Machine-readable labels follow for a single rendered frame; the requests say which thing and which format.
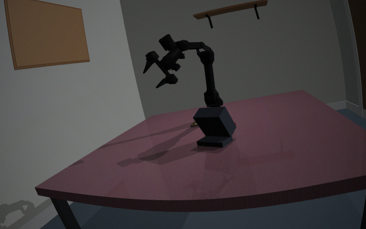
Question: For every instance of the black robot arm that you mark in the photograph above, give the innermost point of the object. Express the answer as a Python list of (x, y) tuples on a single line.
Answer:
[(212, 98)]

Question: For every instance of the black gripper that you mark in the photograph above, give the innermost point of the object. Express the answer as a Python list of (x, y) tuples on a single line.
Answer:
[(153, 57)]

